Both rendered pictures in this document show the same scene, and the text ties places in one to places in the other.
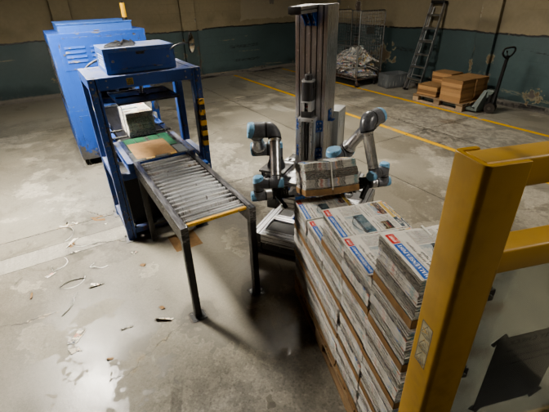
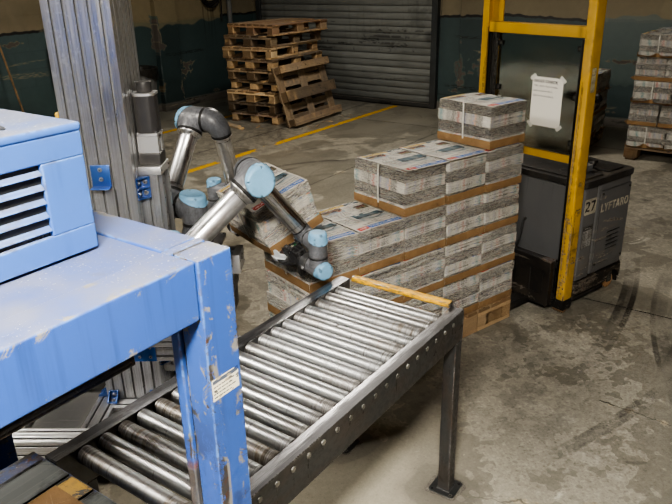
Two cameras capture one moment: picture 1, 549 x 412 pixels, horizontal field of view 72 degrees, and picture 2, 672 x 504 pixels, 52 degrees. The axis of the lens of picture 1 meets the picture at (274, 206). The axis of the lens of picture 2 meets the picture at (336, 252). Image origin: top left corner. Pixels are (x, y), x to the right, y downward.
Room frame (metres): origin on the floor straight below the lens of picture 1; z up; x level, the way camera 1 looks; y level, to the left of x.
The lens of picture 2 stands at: (3.38, 2.44, 1.95)
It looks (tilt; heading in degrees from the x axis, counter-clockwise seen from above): 22 degrees down; 245
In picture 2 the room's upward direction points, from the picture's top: 1 degrees counter-clockwise
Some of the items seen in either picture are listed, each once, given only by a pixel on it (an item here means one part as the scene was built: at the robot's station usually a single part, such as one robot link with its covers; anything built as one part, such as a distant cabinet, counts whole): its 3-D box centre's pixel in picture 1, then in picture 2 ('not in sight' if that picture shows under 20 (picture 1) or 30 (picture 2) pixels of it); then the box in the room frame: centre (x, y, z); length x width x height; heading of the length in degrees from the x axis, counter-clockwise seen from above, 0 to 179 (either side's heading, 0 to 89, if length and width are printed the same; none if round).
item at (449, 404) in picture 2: (192, 280); (449, 416); (2.08, 0.60, 0.34); 0.06 x 0.06 x 0.68; 30
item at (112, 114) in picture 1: (129, 123); not in sight; (4.62, 1.77, 0.75); 1.53 x 0.64 x 0.10; 30
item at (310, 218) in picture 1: (347, 293); (379, 283); (1.81, -0.45, 0.42); 1.17 x 0.39 x 0.83; 13
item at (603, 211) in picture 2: not in sight; (557, 221); (0.32, -0.78, 0.40); 0.69 x 0.55 x 0.80; 103
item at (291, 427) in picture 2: (179, 176); (246, 408); (2.93, 0.80, 0.77); 0.47 x 0.05 x 0.05; 120
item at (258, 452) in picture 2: (174, 170); (214, 431); (3.04, 0.87, 0.77); 0.47 x 0.05 x 0.05; 120
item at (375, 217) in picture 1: (363, 218); (402, 159); (1.68, -0.46, 1.06); 0.37 x 0.29 x 0.01; 104
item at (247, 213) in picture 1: (216, 181); (231, 363); (2.88, 0.49, 0.74); 1.34 x 0.05 x 0.12; 30
